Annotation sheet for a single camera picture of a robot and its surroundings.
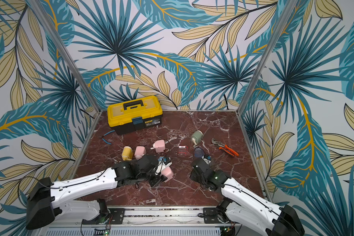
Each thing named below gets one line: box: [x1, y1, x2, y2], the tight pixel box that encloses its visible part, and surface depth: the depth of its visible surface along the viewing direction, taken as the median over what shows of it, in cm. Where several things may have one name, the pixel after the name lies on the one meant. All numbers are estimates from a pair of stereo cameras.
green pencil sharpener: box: [191, 129, 204, 146], surface depth 99 cm
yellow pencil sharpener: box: [121, 146, 134, 161], surface depth 90 cm
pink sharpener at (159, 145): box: [150, 139, 166, 153], surface depth 95 cm
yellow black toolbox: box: [107, 95, 164, 136], surface depth 99 cm
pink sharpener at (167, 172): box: [160, 166, 174, 182], surface depth 75 cm
